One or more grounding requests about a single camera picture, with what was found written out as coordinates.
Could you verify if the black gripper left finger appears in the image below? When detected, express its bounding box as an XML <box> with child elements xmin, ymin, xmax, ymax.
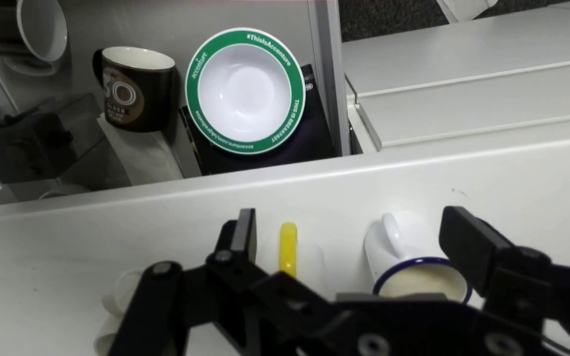
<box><xmin>106</xmin><ymin>207</ymin><xmax>280</xmax><ymax>356</ymax></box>

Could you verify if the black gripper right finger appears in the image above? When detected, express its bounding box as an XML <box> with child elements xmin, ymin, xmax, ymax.
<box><xmin>439</xmin><ymin>205</ymin><xmax>570</xmax><ymax>344</ymax></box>

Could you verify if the black mug with 30 print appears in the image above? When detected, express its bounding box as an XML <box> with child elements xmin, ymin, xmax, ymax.
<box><xmin>90</xmin><ymin>43</ymin><xmax>181</xmax><ymax>134</ymax></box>

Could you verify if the white enamel mug blue rim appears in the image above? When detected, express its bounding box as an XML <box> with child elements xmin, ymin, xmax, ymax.
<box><xmin>361</xmin><ymin>209</ymin><xmax>474</xmax><ymax>304</ymax></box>

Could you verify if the white bowl with green rim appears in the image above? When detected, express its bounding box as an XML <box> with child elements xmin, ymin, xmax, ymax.
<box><xmin>183</xmin><ymin>25</ymin><xmax>308</xmax><ymax>158</ymax></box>

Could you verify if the black box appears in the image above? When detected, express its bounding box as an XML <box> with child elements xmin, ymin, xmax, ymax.
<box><xmin>0</xmin><ymin>106</ymin><xmax>78</xmax><ymax>186</ymax></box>

